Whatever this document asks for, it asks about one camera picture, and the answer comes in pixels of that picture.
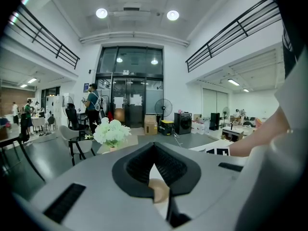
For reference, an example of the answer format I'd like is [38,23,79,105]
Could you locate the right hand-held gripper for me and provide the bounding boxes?
[205,146,231,157]

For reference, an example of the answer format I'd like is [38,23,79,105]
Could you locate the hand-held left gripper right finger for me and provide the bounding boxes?
[154,142,248,231]

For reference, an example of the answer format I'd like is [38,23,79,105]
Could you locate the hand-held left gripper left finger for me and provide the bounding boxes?
[13,142,170,231]

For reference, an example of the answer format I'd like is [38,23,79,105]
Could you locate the tan bowl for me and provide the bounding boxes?
[148,178,171,204]

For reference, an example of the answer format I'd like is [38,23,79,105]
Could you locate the person's right forearm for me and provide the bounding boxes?
[228,106,291,158]

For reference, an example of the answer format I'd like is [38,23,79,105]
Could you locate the white and wood side table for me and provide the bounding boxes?
[221,126,253,141]

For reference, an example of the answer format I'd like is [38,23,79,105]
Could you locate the cluster of clear water jugs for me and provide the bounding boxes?
[192,121,210,135]

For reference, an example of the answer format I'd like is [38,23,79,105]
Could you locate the black speaker cabinet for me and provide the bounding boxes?
[210,112,220,131]

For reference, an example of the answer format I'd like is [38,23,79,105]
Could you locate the small black standing fan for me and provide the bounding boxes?
[220,106,231,129]

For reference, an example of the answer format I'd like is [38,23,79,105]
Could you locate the black washing machine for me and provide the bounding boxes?
[174,112,193,135]

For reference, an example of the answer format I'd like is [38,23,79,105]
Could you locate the yellow and black case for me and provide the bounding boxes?
[160,119,174,136]

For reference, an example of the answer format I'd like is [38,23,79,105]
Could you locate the grey chair with black legs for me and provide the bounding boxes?
[59,125,96,166]

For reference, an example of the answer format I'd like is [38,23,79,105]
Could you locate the white flowers in pink vase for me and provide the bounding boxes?
[84,116,132,153]

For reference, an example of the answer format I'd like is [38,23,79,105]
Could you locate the large black standing fan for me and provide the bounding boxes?
[154,98,173,129]

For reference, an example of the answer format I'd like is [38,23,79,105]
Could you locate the brown cardboard box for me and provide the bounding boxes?
[143,114,158,136]

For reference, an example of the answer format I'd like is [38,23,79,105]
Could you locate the desk with black legs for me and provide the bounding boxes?
[0,135,46,183]

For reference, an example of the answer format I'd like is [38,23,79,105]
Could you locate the black mesh chair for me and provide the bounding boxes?
[65,103,84,131]

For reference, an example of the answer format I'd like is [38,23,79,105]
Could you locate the black framed glass door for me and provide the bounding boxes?
[95,46,165,128]

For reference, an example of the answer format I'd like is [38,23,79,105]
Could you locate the black balcony railing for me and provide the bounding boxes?
[185,0,282,73]
[4,2,80,70]

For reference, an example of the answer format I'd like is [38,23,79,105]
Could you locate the round ceiling light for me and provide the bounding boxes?
[95,8,108,19]
[167,10,180,21]

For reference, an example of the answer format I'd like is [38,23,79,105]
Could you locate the person's black clothing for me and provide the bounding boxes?
[269,0,308,79]

